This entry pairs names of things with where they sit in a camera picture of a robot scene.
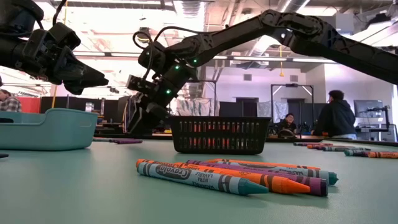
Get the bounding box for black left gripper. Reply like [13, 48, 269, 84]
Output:
[20, 29, 109, 96]

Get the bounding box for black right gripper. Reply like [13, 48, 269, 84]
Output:
[124, 86, 170, 135]

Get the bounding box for black partition panels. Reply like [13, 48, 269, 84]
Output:
[40, 95, 131, 125]

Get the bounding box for red partition panel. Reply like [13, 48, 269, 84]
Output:
[15, 96, 42, 114]

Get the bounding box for teal plastic bin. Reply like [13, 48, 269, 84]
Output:
[0, 108, 100, 152]

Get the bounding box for person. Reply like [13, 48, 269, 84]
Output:
[0, 88, 22, 113]
[312, 90, 358, 140]
[275, 113, 299, 135]

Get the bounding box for black plastic basket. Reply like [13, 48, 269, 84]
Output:
[167, 116, 272, 156]

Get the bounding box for ceiling light strip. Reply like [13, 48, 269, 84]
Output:
[73, 51, 336, 64]

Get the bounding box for black computer monitor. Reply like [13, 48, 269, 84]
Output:
[353, 99, 384, 119]

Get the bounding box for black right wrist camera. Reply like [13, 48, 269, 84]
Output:
[126, 73, 150, 94]

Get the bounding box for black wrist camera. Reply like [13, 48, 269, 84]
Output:
[126, 73, 150, 94]
[46, 21, 82, 51]

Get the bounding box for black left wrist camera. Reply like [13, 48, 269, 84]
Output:
[46, 21, 82, 51]

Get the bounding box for black metal frame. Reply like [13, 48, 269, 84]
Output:
[270, 83, 315, 134]

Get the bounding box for black table border frame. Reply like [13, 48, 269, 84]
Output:
[93, 133, 398, 147]

